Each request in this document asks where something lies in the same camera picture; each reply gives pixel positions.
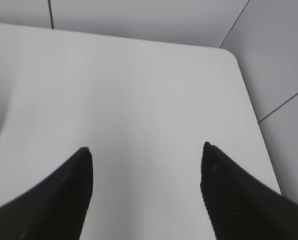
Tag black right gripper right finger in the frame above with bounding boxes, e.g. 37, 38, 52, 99
200, 142, 298, 240

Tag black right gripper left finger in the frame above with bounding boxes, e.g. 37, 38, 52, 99
0, 147, 93, 240

